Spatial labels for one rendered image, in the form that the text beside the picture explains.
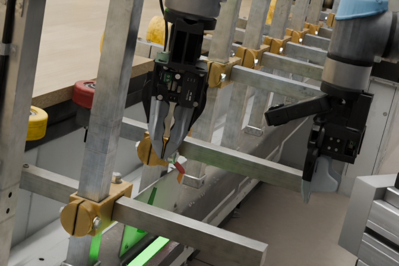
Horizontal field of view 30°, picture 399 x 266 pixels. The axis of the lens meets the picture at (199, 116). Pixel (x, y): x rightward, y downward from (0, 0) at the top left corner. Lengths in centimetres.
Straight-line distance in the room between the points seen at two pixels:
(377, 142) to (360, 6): 267
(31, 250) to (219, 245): 43
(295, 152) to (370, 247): 317
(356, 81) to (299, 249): 200
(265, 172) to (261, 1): 55
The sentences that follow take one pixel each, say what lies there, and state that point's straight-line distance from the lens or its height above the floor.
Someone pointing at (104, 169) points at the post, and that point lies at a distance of 106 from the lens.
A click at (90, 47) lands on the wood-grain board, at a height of 90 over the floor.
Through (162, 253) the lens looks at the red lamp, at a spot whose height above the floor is 70.
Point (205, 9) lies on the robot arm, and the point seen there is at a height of 113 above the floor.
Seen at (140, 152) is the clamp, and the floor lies 84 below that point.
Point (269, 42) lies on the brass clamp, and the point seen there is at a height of 96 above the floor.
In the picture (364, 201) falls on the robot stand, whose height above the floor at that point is 97.
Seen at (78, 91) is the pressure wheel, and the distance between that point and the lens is 136.
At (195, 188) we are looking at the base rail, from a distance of 156.
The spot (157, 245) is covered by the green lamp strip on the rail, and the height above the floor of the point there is 70.
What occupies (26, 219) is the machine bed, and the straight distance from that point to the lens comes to 140.
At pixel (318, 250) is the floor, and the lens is 320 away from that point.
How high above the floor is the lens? 126
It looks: 15 degrees down
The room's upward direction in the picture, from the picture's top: 12 degrees clockwise
